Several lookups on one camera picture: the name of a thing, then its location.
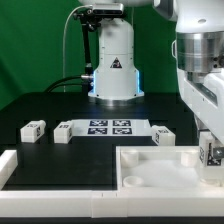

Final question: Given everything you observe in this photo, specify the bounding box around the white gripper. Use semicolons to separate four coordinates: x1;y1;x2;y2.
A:
177;69;224;159

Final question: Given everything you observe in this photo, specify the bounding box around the white square table top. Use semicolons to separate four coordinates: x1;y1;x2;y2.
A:
116;146;224;189

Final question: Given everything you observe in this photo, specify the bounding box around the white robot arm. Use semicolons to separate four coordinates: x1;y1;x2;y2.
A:
79;0;224;159

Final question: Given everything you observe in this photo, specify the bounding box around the white fiducial marker sheet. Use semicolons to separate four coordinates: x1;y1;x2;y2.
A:
73;119;151;137

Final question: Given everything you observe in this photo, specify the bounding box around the green backdrop curtain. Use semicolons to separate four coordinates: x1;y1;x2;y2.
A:
0;0;178;109

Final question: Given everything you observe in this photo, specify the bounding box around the white U-shaped obstacle fence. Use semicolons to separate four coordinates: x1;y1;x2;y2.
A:
0;150;224;218

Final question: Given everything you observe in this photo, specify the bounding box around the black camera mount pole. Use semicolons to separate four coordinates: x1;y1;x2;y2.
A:
73;8;101;91

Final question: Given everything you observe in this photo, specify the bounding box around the black cable bundle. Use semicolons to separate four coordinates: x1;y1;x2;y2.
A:
44;75;91;93

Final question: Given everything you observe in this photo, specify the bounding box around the white cable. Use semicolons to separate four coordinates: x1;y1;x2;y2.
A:
62;4;93;93

